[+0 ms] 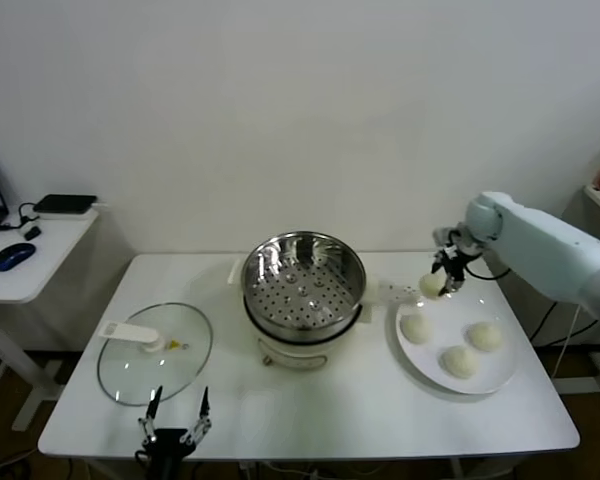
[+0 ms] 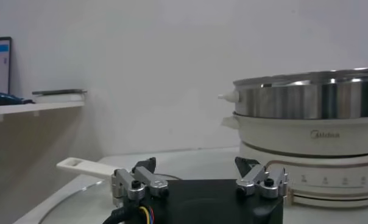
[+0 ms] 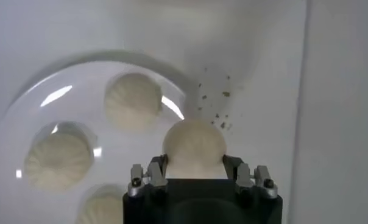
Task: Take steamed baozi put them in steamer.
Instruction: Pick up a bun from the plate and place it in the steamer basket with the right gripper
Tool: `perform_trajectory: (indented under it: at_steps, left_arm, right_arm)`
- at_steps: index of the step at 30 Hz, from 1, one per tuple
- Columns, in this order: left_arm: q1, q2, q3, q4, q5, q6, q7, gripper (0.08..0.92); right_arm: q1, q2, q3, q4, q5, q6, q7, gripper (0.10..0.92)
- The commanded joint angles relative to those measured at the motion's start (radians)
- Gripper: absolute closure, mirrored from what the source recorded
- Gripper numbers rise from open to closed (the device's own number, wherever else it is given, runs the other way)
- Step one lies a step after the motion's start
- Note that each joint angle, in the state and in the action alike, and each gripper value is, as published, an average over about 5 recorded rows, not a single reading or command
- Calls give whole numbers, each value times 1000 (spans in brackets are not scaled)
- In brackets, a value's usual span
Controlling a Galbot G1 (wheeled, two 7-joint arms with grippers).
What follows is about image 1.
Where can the white electric cooker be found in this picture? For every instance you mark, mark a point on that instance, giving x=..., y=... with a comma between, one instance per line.
x=290, y=357

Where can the small black dongle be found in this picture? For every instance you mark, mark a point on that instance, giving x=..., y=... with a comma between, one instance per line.
x=32, y=232

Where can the black flat device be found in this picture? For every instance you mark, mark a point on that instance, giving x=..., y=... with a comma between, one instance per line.
x=65, y=202

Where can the white steamed baozi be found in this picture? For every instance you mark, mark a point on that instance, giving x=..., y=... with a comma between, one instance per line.
x=416, y=330
x=459, y=362
x=427, y=286
x=485, y=336

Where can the blue black computer mouse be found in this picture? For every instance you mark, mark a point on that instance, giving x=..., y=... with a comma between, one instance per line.
x=12, y=256

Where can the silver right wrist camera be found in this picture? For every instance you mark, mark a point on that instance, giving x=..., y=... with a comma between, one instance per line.
x=445, y=236

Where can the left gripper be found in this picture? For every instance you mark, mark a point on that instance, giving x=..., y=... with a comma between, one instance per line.
x=166, y=447

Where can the white flat box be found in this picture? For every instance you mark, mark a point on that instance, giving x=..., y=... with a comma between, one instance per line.
x=65, y=217

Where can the white side table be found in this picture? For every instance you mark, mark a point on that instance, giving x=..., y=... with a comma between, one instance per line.
x=55, y=250

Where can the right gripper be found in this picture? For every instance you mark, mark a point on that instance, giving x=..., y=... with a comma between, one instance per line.
x=457, y=257

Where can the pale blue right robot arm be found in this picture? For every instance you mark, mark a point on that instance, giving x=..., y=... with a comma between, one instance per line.
x=545, y=245

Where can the steel perforated steamer basket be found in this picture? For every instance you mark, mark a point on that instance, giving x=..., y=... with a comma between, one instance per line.
x=300, y=295

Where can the white round plate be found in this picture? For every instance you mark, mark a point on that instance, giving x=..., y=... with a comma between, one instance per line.
x=480, y=310

